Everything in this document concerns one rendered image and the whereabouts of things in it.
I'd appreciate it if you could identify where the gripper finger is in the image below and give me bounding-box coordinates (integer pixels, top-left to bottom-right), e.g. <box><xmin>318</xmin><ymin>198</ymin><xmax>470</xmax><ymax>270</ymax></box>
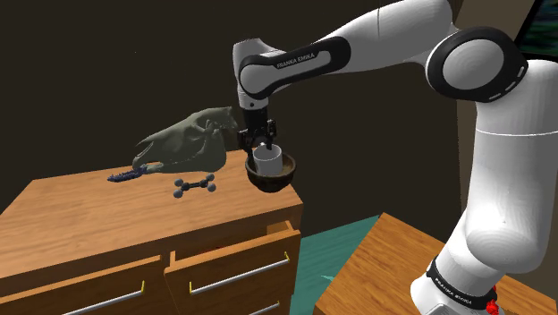
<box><xmin>259</xmin><ymin>117</ymin><xmax>278</xmax><ymax>152</ymax></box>
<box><xmin>236</xmin><ymin>128</ymin><xmax>255</xmax><ymax>155</ymax></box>

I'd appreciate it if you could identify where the wooden chest of drawers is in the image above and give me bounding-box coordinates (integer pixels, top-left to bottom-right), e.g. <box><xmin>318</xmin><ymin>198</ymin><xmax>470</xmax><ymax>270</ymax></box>
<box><xmin>0</xmin><ymin>149</ymin><xmax>304</xmax><ymax>315</ymax></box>

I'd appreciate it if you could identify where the grey dumbbell shaped toy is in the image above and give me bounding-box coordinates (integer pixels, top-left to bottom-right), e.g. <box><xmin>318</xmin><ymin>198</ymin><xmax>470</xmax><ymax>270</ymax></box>
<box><xmin>172</xmin><ymin>173</ymin><xmax>217</xmax><ymax>200</ymax></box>

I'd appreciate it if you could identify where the grey green animal skull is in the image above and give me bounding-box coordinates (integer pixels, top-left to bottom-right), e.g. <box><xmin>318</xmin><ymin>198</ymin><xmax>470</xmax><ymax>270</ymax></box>
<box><xmin>131</xmin><ymin>106</ymin><xmax>240</xmax><ymax>175</ymax></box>

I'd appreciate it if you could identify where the white cup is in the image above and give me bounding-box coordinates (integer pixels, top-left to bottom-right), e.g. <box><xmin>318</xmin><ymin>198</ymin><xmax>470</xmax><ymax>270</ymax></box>
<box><xmin>252</xmin><ymin>145</ymin><xmax>284</xmax><ymax>176</ymax></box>

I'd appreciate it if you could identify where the dark brown bowl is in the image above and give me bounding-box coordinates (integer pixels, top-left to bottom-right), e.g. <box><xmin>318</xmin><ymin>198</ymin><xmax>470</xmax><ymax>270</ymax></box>
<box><xmin>244</xmin><ymin>152</ymin><xmax>298</xmax><ymax>194</ymax></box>

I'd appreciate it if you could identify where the small dark blue spiky object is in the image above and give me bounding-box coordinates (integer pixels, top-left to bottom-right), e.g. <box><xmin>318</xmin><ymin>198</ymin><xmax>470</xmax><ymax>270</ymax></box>
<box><xmin>106</xmin><ymin>167</ymin><xmax>148</xmax><ymax>183</ymax></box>

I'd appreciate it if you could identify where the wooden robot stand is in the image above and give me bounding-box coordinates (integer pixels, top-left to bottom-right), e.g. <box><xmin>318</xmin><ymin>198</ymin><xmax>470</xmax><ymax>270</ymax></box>
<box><xmin>313</xmin><ymin>211</ymin><xmax>558</xmax><ymax>315</ymax></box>

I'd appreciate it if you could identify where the black framed window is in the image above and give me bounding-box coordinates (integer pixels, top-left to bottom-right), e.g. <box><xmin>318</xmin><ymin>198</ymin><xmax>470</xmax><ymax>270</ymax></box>
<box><xmin>513</xmin><ymin>0</ymin><xmax>558</xmax><ymax>58</ymax></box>

